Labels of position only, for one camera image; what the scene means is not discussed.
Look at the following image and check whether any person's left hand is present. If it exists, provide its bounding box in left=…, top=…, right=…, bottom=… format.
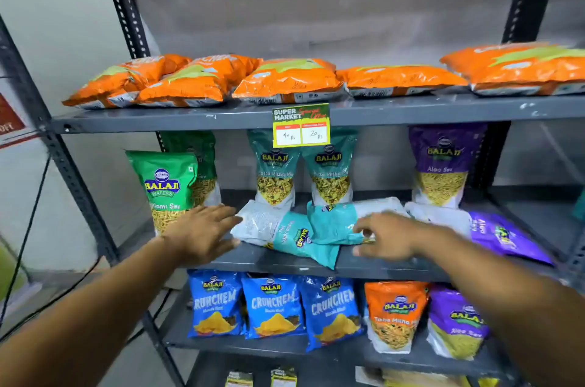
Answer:
left=160, top=204, right=244, bottom=267

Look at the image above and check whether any person's right hand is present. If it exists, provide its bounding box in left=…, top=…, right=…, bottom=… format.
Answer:
left=352, top=211, right=441, bottom=262

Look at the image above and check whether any green Balaji packet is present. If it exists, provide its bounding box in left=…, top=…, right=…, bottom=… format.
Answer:
left=160, top=130, right=222, bottom=208
left=126, top=150, right=199, bottom=236

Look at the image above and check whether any teal packet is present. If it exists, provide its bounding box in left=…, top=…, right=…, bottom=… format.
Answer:
left=230, top=199, right=341, bottom=270
left=306, top=197, right=410, bottom=246
left=247, top=128, right=301, bottom=211
left=301, top=127, right=360, bottom=207

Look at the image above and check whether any blue Crunchem packet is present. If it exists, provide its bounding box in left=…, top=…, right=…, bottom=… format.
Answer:
left=187, top=269, right=246, bottom=339
left=241, top=273, right=306, bottom=339
left=297, top=275, right=365, bottom=352

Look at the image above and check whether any orange Balaji packet shelf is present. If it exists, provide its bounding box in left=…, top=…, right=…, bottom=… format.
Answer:
left=364, top=280, right=430, bottom=355

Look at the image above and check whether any grey metal shelf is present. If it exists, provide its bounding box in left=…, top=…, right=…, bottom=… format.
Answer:
left=0, top=0, right=585, bottom=387

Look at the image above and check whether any person's right forearm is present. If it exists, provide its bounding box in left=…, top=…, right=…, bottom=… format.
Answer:
left=425, top=224, right=585, bottom=387

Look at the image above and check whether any person's left forearm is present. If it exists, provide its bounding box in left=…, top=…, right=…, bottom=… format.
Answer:
left=0, top=235, right=185, bottom=387

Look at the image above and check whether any green yellow price sign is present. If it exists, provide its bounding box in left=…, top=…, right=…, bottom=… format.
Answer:
left=272, top=103, right=332, bottom=149

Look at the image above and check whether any thin black cable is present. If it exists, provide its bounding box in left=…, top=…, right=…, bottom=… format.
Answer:
left=0, top=153, right=51, bottom=328

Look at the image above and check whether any red wall sign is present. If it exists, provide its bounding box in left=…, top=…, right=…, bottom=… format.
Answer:
left=0, top=93, right=40, bottom=150

